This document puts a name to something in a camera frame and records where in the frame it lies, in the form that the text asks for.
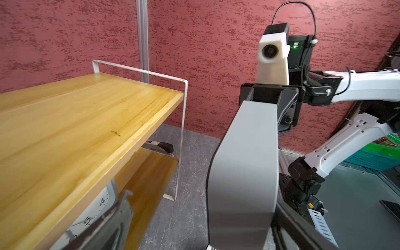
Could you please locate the white frame wooden shelf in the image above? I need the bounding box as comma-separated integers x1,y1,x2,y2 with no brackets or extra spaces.
1,60,187,250

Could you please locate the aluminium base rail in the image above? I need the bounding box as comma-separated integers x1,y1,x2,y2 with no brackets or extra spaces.
308,209,338,247

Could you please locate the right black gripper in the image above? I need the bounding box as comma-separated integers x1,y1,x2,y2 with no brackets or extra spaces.
239,83,303,134

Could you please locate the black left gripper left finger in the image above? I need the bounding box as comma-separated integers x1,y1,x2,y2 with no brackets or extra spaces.
64,190,133,250

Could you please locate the green plastic crate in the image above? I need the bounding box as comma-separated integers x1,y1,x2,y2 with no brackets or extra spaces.
345,134,400,171

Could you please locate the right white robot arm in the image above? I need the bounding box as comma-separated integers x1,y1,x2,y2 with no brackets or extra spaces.
240,36,400,226

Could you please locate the right aluminium corner post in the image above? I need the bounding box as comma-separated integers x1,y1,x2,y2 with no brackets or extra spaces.
136,0,149,71

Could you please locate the grey square alarm clock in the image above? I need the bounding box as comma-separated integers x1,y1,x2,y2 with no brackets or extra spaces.
206,101,279,250
50,179,118,250

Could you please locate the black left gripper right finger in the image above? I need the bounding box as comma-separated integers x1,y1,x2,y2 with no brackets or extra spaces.
271,200,338,250

